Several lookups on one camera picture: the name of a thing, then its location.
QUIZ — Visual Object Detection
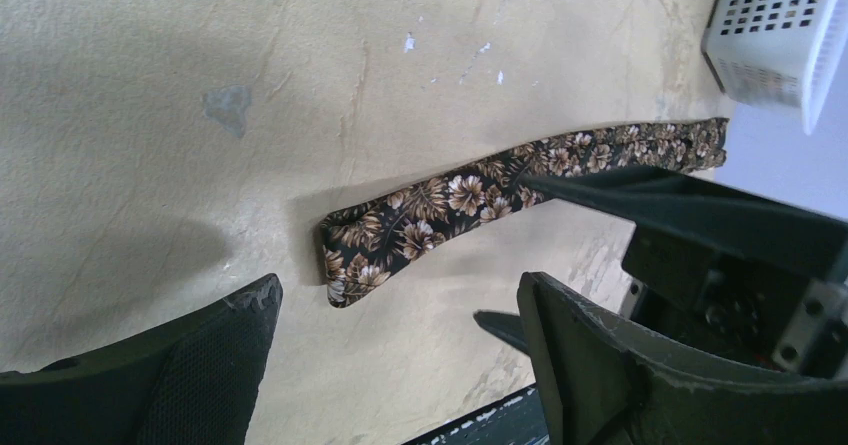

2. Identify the black aluminium mounting rail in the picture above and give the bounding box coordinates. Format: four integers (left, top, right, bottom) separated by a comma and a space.
407, 384, 550, 445

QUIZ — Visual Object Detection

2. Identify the brown floral black tie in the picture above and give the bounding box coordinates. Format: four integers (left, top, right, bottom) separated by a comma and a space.
318, 117, 729, 308

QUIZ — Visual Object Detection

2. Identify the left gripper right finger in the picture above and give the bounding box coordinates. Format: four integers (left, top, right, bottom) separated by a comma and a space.
517, 272, 847, 444

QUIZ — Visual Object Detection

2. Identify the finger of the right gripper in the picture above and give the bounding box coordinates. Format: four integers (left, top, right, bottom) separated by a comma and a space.
473, 310, 530, 356

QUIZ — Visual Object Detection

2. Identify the white plastic basket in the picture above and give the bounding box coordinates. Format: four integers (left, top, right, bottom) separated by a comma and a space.
702, 0, 847, 134

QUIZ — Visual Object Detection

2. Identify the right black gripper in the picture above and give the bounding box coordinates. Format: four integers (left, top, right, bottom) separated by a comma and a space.
519, 165, 847, 379

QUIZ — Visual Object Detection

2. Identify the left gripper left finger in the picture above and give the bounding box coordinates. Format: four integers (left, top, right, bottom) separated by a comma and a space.
1, 274, 283, 444

